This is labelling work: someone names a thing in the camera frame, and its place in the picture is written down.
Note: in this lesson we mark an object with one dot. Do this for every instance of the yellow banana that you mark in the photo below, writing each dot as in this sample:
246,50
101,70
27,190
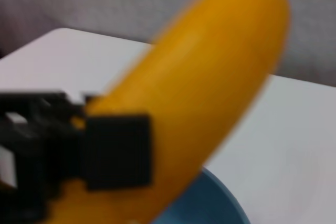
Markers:
199,72

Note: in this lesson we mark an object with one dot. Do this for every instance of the blue bowl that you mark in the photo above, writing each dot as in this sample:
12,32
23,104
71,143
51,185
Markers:
210,203

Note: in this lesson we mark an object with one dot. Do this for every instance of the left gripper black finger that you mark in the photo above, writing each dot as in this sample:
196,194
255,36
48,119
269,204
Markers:
118,153

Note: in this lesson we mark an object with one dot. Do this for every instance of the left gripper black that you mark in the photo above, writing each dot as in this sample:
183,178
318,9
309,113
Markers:
34,145

